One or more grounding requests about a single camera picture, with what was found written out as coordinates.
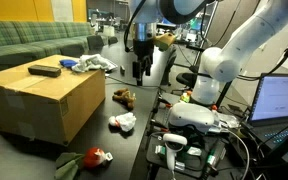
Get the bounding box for black office chair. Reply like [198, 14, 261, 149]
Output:
[175, 71, 199, 90]

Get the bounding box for black laptop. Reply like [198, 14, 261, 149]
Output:
[242, 73, 288, 168]

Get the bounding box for clear plastic bag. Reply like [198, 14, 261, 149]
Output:
[216, 111, 241, 130]

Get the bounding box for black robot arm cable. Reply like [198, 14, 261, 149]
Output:
[236, 9, 288, 83]

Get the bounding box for red radish plush toy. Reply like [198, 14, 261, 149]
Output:
[54, 147, 114, 180]

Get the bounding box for white VR controller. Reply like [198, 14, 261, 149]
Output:
[162, 133, 188, 173]

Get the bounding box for black chair back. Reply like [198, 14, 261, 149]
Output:
[86, 34, 106, 51]
[107, 35, 119, 46]

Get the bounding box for brown plush animal toy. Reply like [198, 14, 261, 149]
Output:
[112, 87, 137, 111]

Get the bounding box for large cardboard box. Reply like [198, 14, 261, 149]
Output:
[0, 54, 107, 147]

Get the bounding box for white plush toy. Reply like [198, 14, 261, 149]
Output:
[108, 112, 137, 133]

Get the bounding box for black diagonal stand pole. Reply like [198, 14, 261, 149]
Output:
[216, 80, 234, 108]

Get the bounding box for green plaid sofa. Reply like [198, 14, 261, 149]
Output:
[0, 20, 95, 74]

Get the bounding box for small green yellow bottle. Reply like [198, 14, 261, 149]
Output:
[179, 90, 192, 104]

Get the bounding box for white towel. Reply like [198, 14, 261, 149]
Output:
[71, 53, 112, 74]

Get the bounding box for grey headset cable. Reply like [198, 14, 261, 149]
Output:
[222, 128, 252, 180]

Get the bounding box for blue cloth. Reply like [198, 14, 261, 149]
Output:
[59, 59, 79, 69]

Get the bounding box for white VR headset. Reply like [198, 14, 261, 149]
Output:
[167, 102, 220, 134]

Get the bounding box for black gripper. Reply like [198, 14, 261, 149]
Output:
[132, 39, 156, 87]

